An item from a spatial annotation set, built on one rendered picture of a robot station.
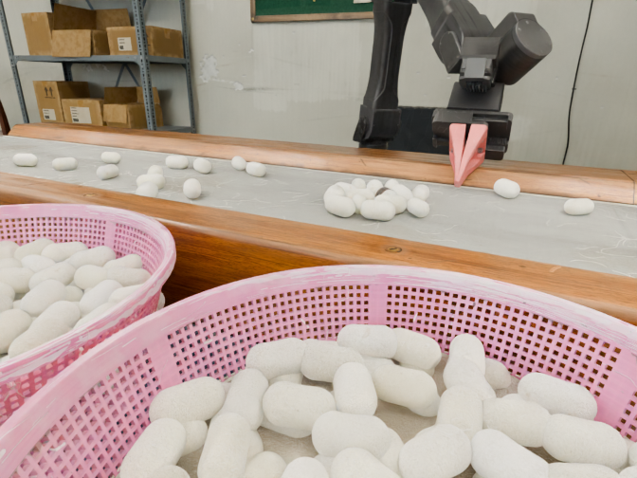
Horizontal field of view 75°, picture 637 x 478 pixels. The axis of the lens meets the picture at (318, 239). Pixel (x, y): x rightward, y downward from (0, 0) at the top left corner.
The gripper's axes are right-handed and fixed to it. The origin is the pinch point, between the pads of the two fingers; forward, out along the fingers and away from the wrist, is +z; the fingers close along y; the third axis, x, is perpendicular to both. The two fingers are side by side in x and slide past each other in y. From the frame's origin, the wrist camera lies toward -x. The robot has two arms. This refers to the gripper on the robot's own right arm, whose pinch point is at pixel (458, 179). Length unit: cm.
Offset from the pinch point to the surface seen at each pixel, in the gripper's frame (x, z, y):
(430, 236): -11.2, 15.5, 0.3
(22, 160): -11, 14, -62
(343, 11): 85, -172, -93
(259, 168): -3.7, 4.8, -26.8
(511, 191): -0.6, 1.4, 6.5
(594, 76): 117, -161, 36
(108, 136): 3, -3, -70
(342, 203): -11.9, 13.8, -9.0
